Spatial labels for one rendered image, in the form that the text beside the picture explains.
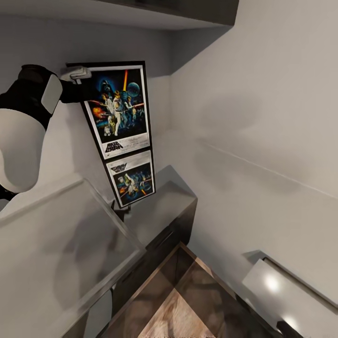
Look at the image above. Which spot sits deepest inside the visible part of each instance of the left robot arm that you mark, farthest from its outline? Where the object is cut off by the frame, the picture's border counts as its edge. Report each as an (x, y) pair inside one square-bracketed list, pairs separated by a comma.
[(25, 111)]

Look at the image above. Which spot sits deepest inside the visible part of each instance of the drop in sink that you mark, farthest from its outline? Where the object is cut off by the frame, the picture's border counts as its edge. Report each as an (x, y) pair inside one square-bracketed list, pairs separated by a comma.
[(58, 257)]

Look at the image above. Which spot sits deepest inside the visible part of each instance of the poster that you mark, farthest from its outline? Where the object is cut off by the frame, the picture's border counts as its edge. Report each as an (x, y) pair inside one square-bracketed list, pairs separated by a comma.
[(119, 119)]

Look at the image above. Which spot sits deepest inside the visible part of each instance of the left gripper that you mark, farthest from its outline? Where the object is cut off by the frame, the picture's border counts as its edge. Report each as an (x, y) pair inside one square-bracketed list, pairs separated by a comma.
[(82, 92)]

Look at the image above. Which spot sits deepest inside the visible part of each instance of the cabinet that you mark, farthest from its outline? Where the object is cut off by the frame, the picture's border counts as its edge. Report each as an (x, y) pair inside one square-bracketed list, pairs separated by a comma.
[(166, 15)]

